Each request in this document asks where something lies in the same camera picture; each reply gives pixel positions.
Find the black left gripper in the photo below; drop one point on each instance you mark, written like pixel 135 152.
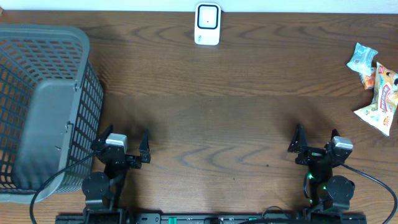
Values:
pixel 135 162

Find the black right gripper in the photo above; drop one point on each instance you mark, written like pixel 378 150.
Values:
pixel 311 154

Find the orange yellow snack bag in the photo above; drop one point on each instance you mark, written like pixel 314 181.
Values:
pixel 380 113

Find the orange white Kleenex tissue pack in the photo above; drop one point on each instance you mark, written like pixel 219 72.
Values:
pixel 368 80

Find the teal wet wipes pack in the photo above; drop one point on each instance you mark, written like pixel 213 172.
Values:
pixel 362 58

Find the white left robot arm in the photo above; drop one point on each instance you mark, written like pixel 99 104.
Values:
pixel 102 190

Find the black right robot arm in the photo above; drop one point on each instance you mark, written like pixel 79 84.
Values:
pixel 329 194

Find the white barcode scanner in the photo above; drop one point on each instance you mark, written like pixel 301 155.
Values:
pixel 207 24

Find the grey plastic mesh basket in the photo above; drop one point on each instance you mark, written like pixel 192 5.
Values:
pixel 51 102

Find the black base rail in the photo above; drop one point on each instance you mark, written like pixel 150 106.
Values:
pixel 155 218

